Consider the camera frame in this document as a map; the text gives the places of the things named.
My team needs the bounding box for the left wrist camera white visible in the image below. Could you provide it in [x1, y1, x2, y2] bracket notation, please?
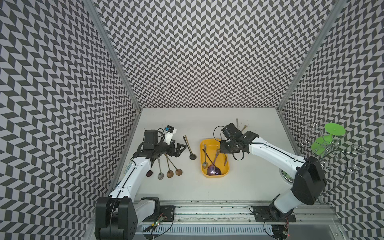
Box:
[164, 125, 177, 145]

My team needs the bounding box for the purple iridescent spoon dark handle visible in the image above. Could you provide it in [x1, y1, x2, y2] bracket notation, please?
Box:
[207, 162, 222, 176]

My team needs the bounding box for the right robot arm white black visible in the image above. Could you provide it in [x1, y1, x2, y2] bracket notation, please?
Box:
[220, 123, 327, 221]

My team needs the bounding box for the aluminium front rail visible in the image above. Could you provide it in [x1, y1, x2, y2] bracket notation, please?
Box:
[160, 200, 341, 225]

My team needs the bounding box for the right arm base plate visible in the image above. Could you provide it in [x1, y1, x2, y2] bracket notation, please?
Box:
[251, 205, 297, 223]

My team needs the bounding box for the dark brown small spoon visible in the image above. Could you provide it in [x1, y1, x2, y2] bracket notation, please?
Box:
[146, 170, 153, 177]

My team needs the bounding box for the small silver teaspoon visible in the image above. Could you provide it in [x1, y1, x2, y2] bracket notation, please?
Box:
[157, 157, 164, 180]

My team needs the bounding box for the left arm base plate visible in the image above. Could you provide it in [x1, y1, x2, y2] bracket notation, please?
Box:
[143, 205, 176, 223]

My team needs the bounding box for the yellow plastic storage box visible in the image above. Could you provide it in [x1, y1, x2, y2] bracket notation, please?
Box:
[200, 139, 230, 179]

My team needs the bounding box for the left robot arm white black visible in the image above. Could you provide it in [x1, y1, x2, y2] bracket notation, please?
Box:
[95, 126, 187, 240]

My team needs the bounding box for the copper spoon long handle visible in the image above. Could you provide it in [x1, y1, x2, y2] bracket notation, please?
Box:
[166, 155, 183, 176]

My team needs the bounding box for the bronze spoon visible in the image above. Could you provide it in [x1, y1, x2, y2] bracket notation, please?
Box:
[166, 155, 174, 178]

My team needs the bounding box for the plain gold long spoon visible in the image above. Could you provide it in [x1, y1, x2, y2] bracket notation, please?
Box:
[184, 135, 194, 155]

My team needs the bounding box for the plain silver spoon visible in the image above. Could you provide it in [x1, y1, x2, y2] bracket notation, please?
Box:
[213, 147, 220, 167]

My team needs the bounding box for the black spoon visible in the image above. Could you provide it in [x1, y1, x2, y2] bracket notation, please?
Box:
[183, 136, 197, 160]

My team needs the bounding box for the ornate silver gold spoon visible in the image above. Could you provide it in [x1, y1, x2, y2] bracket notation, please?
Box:
[202, 145, 208, 169]

